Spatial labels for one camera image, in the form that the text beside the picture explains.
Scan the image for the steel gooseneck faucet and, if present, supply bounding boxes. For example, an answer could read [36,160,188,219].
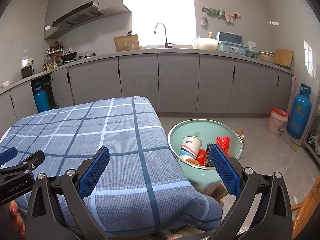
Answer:
[154,23,173,49]

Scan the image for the blue dish rack box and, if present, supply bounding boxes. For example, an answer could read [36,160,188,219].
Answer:
[216,32,248,55]

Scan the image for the person's left hand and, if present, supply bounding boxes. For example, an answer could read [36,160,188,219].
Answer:
[9,201,26,239]

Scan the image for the white paper cup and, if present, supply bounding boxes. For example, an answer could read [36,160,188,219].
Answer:
[179,135,202,161]

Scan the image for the brown wicker chair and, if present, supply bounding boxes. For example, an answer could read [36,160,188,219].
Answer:
[291,176,320,240]

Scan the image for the black range hood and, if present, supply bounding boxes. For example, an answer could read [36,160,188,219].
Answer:
[52,1,105,29]

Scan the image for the red plastic bag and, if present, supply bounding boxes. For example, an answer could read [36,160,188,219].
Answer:
[196,149,208,167]

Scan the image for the dark rice cooker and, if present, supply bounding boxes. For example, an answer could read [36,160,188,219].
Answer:
[20,65,34,78]

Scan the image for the beige hanging gloves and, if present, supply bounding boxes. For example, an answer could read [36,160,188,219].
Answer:
[224,11,241,25]

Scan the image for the pink bucket with red bag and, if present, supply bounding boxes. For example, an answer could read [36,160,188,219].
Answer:
[266,108,289,137]

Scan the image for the metal shelf rack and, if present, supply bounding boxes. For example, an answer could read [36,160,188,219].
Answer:
[301,105,320,160]

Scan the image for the green enamel basin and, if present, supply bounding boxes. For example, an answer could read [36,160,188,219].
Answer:
[167,120,244,195]

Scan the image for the black wok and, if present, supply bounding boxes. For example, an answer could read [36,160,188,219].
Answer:
[53,51,78,62]

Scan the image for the wooden cutting board in holder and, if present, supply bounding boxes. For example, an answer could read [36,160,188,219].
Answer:
[114,34,140,52]

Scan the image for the blue gas cylinder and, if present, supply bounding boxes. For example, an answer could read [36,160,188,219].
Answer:
[33,81,51,113]
[286,83,312,139]

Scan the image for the plain wooden cutting board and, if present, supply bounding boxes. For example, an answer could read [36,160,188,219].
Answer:
[273,49,294,67]

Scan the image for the row of condiment bottles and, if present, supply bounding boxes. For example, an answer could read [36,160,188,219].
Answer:
[42,56,60,72]

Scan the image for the spice rack with bottles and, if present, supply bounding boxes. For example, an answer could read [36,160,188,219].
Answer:
[46,39,64,55]

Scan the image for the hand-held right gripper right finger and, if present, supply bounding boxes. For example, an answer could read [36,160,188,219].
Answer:
[209,144,293,240]

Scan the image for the bright window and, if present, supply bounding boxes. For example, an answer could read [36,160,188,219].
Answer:
[132,0,197,48]

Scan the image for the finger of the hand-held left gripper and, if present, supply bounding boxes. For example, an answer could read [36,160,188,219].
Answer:
[0,150,45,180]
[0,147,18,166]

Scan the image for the black foam net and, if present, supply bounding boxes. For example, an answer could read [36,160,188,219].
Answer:
[205,142,216,167]

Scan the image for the blue checked blanket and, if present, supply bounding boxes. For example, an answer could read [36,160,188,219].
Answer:
[0,96,223,240]

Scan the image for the gas stove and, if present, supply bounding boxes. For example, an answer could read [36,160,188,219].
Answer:
[61,52,97,63]

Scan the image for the white plastic tub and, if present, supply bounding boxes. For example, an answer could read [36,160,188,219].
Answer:
[192,37,219,51]

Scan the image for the grey kitchen counter cabinets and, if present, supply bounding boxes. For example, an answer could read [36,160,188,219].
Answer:
[0,47,295,135]

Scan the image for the green striped hanging towel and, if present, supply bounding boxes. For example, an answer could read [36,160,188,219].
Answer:
[202,7,225,18]

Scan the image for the cardboard piece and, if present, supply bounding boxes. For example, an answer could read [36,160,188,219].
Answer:
[285,138,300,152]

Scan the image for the red foam net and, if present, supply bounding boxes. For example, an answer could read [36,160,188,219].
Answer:
[215,135,231,157]

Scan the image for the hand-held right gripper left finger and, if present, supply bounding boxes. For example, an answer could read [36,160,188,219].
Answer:
[25,146,112,240]

